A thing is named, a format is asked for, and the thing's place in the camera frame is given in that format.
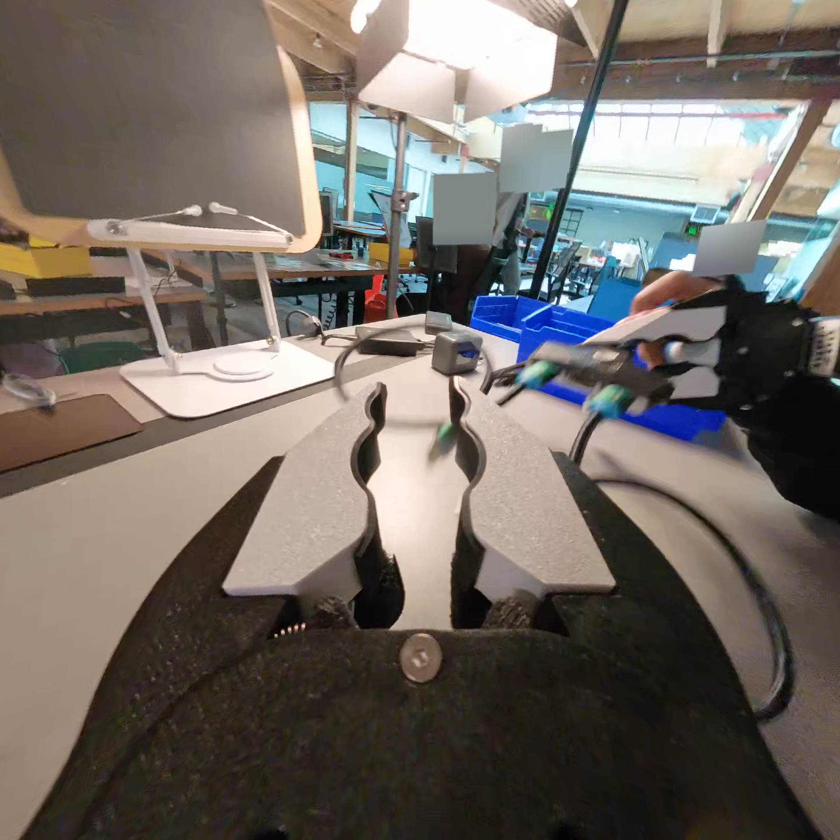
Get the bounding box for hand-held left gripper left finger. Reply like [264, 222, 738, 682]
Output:
[222, 382, 389, 614]

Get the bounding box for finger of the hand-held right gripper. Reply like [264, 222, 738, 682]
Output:
[579, 304, 727, 349]
[671, 363, 721, 403]

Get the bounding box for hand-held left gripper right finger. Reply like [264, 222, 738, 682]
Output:
[448, 376, 618, 618]

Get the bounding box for blue storage bin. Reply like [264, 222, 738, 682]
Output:
[517, 304, 728, 442]
[471, 294, 560, 344]

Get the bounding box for braided hdmi cable green plugs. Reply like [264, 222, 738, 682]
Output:
[333, 323, 553, 460]
[570, 386, 796, 724]

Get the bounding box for person's right forearm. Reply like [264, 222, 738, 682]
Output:
[722, 373, 840, 521]

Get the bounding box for person's right hand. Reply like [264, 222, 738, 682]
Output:
[631, 268, 729, 317]

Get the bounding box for large dark blue bin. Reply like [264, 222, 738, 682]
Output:
[587, 259, 647, 316]

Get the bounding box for black power adapter brick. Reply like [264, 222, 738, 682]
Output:
[284, 307, 429, 358]

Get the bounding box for black metal pole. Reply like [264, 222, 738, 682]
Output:
[528, 0, 632, 301]

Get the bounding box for dark brown desk pad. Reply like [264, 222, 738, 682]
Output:
[0, 392, 145, 475]

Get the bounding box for green box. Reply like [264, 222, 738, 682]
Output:
[58, 340, 147, 376]

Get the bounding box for grey light stand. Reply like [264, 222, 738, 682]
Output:
[384, 112, 421, 319]

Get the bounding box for white panel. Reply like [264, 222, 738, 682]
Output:
[350, 0, 580, 127]

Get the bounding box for yellow storage bin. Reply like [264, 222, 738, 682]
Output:
[0, 238, 94, 278]

